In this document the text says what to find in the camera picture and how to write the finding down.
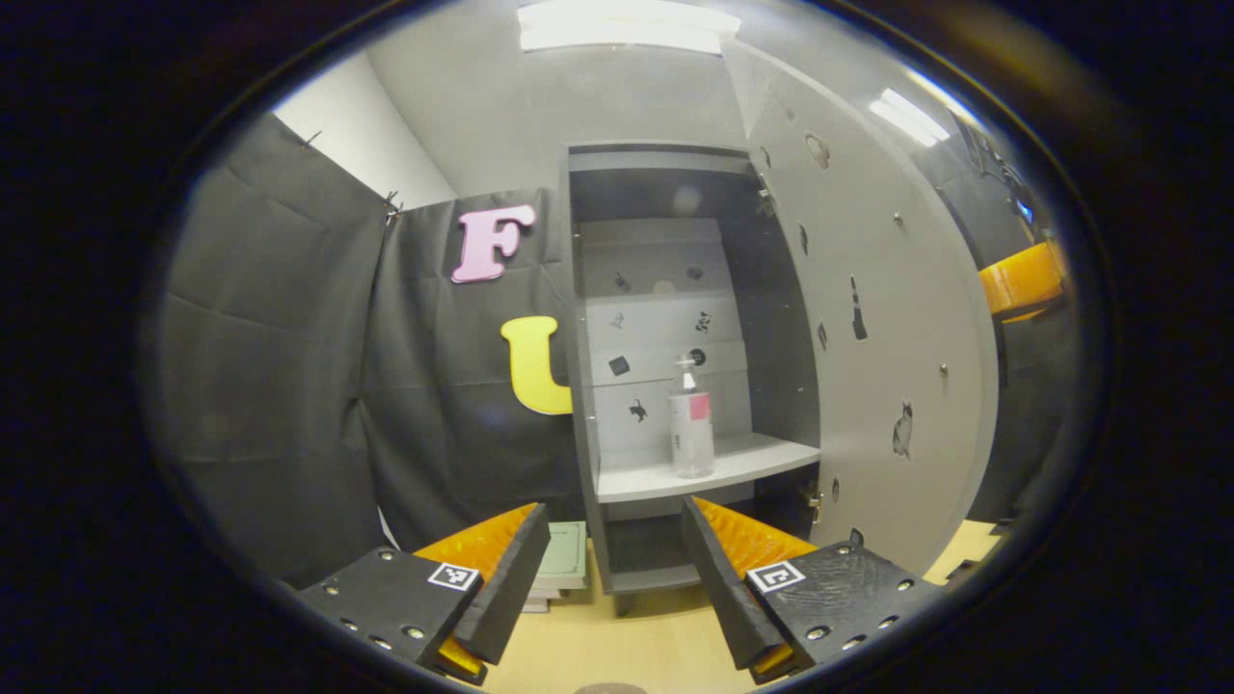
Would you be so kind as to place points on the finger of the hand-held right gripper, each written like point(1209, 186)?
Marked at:
point(1022, 280)

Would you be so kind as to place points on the grey cabinet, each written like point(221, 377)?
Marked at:
point(665, 477)

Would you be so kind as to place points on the green book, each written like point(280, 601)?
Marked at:
point(569, 554)

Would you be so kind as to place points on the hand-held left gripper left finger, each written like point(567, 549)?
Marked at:
point(511, 588)

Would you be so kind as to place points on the brown book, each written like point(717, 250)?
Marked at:
point(542, 596)

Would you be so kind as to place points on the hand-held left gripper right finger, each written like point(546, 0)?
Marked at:
point(718, 588)

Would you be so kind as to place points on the brown round coaster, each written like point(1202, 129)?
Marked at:
point(609, 689)

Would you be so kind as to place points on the black backdrop cloth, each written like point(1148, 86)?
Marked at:
point(280, 386)

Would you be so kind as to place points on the grey cabinet door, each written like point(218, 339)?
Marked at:
point(897, 318)

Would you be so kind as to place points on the wide ceiling light panel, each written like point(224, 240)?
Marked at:
point(627, 24)

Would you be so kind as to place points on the narrow ceiling light panel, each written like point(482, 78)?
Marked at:
point(908, 116)

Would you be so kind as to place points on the clear plastic bottle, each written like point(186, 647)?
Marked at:
point(692, 443)

